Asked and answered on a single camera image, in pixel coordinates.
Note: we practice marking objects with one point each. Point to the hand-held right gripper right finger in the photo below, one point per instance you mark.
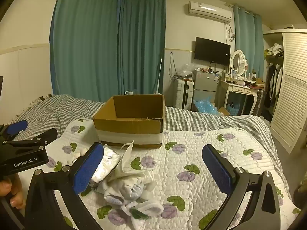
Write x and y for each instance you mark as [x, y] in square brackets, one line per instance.
[217, 170]

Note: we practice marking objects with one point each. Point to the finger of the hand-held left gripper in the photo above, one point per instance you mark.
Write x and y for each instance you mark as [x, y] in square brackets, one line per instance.
[46, 135]
[16, 127]

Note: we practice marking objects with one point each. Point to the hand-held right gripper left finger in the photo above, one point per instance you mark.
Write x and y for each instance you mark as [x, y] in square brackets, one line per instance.
[88, 170]

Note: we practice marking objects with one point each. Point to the small white sock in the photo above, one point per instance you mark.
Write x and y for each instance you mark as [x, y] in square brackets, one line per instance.
[80, 152]

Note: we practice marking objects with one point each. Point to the white diaper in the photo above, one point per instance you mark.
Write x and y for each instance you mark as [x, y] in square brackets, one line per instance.
[108, 164]

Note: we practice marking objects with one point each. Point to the white sock with blue toe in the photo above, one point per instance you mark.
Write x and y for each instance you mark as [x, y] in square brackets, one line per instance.
[115, 189]

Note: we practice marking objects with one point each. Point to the white face mask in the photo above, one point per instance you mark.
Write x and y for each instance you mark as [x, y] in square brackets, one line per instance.
[128, 163]

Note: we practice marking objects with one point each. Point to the brown cardboard box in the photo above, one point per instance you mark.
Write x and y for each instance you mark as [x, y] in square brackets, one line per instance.
[127, 127]

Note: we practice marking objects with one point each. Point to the person's left hand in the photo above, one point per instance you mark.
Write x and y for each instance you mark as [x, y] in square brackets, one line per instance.
[12, 186]

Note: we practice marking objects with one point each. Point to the white floral quilt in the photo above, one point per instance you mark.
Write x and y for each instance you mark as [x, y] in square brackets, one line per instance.
[191, 148]

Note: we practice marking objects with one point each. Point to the dark floral cloth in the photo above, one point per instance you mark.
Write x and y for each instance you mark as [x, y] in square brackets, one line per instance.
[42, 98]

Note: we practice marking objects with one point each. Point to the small cardboard box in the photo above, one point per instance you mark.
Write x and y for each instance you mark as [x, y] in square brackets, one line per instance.
[223, 111]

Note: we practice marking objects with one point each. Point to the blue basket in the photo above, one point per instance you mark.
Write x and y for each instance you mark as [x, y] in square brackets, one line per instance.
[233, 109]

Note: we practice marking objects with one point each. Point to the pile of blue plastic bags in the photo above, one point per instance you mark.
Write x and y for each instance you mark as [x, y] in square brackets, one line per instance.
[203, 106]

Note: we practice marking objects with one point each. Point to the white suitcase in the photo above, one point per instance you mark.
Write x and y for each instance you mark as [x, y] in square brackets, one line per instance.
[183, 93]

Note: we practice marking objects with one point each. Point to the white dressing table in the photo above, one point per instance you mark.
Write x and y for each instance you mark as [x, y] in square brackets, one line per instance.
[237, 88]

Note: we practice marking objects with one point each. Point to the silver mini fridge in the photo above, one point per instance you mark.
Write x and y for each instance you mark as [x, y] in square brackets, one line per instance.
[205, 83]

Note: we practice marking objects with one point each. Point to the teal curtain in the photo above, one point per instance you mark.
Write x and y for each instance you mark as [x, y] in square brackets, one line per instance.
[84, 40]
[249, 38]
[141, 45]

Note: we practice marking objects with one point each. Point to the hanging clothes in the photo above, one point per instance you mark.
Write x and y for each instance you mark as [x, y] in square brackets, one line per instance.
[273, 83]

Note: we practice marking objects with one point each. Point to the clear plastic bag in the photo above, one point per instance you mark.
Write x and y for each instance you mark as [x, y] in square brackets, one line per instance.
[187, 70]

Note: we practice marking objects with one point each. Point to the white louvered wardrobe door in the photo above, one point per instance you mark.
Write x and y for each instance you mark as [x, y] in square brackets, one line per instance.
[290, 93]

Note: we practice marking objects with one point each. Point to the white oval mirror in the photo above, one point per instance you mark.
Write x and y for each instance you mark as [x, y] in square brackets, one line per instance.
[238, 63]

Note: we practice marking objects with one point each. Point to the white pole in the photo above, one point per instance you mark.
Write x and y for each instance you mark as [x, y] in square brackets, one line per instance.
[159, 76]

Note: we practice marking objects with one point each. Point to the white crumpled clothes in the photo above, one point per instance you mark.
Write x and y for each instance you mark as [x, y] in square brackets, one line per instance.
[275, 49]

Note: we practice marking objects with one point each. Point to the white air conditioner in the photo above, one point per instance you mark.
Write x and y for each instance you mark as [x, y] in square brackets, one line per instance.
[209, 10]

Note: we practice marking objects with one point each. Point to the black wall television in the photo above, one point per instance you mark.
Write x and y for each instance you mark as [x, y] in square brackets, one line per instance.
[212, 50]

